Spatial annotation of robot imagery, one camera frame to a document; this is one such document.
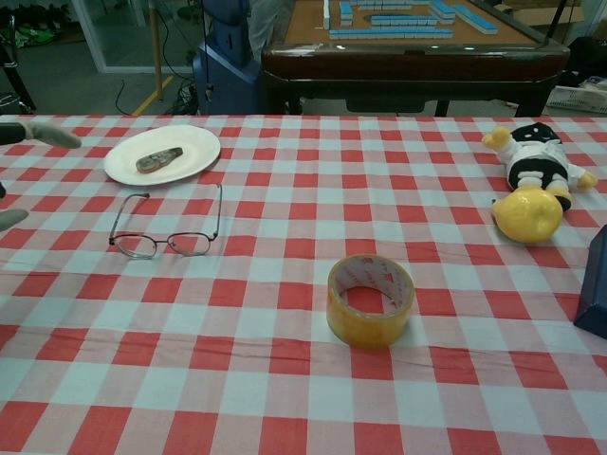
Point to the white paper plate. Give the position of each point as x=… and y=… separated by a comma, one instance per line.
x=192, y=151

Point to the black metal stand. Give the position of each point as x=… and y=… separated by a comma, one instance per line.
x=16, y=80

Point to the dark wooden mahjong table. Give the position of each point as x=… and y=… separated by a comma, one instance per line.
x=408, y=66

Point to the black white plush doll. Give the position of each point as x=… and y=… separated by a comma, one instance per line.
x=536, y=161

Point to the yellow packing tape roll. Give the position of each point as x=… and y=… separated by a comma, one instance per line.
x=362, y=328

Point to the grey plastic crate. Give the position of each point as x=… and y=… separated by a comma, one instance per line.
x=576, y=100

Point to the thin wire eyeglasses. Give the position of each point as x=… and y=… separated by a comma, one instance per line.
x=136, y=246

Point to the black tripod stand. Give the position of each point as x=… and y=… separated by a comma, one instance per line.
x=552, y=23

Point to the short blue mahjong tile row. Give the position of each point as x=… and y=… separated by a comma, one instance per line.
x=403, y=19

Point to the red white checkered tablecloth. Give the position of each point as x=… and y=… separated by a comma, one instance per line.
x=303, y=379

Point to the grey trousers of person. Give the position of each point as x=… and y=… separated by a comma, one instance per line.
x=268, y=21

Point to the dark blue rectangular box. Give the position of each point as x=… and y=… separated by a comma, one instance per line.
x=596, y=294

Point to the long blue mahjong tile row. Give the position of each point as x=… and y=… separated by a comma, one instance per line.
x=389, y=33

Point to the blue plastic machine base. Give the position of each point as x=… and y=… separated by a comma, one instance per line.
x=225, y=61

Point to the grey brown shell shaped object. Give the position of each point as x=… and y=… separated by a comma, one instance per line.
x=156, y=160

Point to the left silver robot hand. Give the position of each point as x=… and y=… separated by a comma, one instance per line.
x=42, y=133

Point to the wooden pole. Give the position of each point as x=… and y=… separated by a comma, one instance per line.
x=157, y=47

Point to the diagonal blue mahjong tile row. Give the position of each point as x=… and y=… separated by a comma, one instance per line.
x=469, y=18

